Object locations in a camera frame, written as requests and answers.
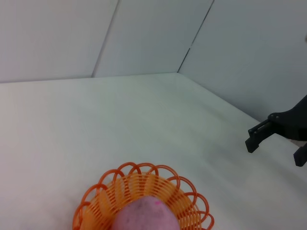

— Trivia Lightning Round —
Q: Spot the pink peach with green leaf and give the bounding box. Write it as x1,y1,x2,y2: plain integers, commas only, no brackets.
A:
112,195,181,230

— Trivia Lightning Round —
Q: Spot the orange plastic wire basket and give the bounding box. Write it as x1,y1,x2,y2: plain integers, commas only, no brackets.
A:
72,162,215,230

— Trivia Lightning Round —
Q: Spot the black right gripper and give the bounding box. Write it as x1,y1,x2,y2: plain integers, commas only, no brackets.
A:
245,94,307,167

